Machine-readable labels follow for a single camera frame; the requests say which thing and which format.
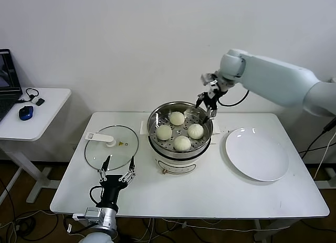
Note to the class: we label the stainless steel steamer basket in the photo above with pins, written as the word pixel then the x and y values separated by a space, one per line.
pixel 162 114

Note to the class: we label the white steamed baozi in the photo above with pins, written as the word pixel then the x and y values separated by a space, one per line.
pixel 182 143
pixel 164 132
pixel 176 118
pixel 196 131

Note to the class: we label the white table leg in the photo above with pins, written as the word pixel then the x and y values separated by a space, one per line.
pixel 258 232

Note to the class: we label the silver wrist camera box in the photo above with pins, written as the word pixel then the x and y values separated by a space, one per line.
pixel 209 79
pixel 93 214

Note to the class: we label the white electric cooker base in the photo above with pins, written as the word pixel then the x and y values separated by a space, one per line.
pixel 173 167

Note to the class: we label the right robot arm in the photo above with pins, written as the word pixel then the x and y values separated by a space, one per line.
pixel 275 77

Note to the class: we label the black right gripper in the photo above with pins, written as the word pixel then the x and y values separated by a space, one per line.
pixel 214 98

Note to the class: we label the small black device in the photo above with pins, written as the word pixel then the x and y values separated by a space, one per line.
pixel 39 102

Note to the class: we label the black laptop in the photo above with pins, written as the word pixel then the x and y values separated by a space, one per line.
pixel 8 96

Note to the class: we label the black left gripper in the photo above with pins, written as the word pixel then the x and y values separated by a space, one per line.
pixel 112 191

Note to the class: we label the white round plate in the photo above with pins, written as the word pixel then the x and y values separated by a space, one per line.
pixel 256 153

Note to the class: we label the blue computer mouse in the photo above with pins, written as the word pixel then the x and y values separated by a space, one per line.
pixel 25 113

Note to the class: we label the white side table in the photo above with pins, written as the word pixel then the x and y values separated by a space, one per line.
pixel 47 117

